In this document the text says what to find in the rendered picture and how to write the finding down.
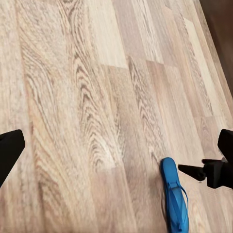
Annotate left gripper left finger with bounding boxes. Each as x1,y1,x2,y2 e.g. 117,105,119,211
0,129,25,187

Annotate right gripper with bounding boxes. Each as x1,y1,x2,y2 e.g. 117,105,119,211
178,159,233,189

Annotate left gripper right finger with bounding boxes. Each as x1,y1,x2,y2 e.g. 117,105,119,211
217,129,233,168

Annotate sandal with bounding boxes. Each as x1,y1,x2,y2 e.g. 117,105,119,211
161,157,189,233

